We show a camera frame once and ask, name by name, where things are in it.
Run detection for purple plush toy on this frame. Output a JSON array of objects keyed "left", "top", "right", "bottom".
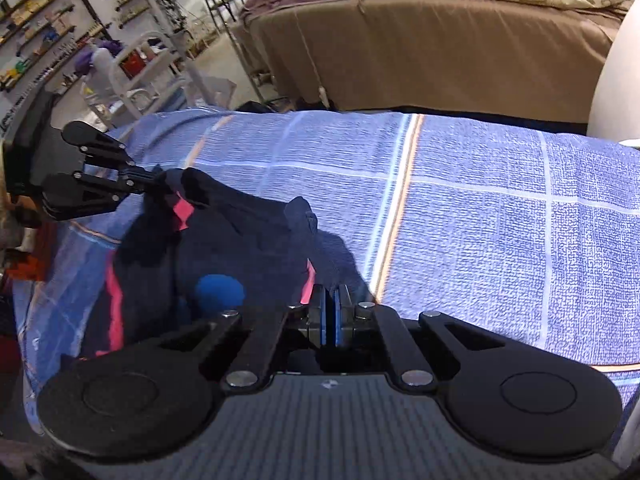
[{"left": 75, "top": 40, "right": 123, "bottom": 91}]

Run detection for blue plaid bedsheet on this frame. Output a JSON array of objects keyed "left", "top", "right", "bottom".
[{"left": 12, "top": 110, "right": 640, "bottom": 441}]

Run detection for white metal cart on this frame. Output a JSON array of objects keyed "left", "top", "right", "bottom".
[{"left": 82, "top": 30, "right": 201, "bottom": 121}]

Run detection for navy cartoon print sweatshirt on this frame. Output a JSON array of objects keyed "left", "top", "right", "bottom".
[{"left": 75, "top": 167, "right": 373, "bottom": 361}]

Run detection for brown covered bed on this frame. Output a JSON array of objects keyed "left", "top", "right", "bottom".
[{"left": 227, "top": 0, "right": 631, "bottom": 123}]

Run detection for white printed bag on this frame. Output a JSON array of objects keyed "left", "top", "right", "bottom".
[{"left": 587, "top": 7, "right": 640, "bottom": 148}]

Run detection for wall shelves with goods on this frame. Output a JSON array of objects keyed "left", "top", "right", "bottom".
[{"left": 0, "top": 0, "right": 201, "bottom": 96}]

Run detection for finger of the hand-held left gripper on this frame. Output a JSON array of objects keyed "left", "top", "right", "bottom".
[
  {"left": 42, "top": 172, "right": 167, "bottom": 222},
  {"left": 62, "top": 121, "right": 166, "bottom": 184}
]

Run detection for red box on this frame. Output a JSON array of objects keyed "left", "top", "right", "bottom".
[{"left": 122, "top": 55, "right": 151, "bottom": 78}]

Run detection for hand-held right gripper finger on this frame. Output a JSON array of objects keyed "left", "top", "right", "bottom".
[
  {"left": 331, "top": 284, "right": 507, "bottom": 394},
  {"left": 150, "top": 284, "right": 332, "bottom": 394}
]

